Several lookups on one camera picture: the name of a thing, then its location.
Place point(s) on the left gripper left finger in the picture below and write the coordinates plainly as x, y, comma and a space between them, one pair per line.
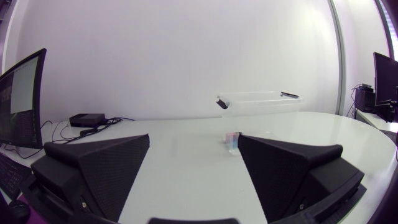
102, 174

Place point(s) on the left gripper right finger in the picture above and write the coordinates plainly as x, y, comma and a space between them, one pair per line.
280, 174

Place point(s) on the pile of toy bricks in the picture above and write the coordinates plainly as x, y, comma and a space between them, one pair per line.
232, 142

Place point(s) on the clear plastic container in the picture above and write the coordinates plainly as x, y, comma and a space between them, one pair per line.
259, 104

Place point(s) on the black power brick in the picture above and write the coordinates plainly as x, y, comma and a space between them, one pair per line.
86, 119

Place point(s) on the black computer mouse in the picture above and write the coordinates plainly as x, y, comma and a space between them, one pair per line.
19, 211

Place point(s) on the black keyboard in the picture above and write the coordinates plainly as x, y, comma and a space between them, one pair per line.
11, 175

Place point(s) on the dark screen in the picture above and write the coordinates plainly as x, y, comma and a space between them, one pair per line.
385, 81
19, 99

